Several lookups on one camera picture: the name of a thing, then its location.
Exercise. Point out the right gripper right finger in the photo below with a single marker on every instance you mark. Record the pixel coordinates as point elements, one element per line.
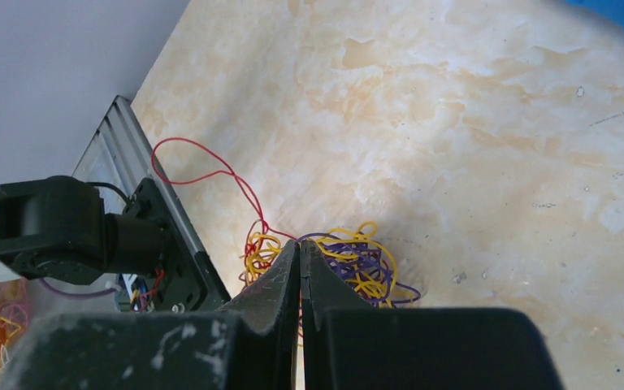
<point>337,324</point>

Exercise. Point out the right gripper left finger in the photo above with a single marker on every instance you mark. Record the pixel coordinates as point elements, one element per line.
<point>262,328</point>

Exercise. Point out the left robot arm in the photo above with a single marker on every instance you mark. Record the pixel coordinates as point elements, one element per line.
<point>59,229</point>

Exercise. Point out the aluminium frame rail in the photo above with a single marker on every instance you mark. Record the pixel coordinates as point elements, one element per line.
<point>119,154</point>

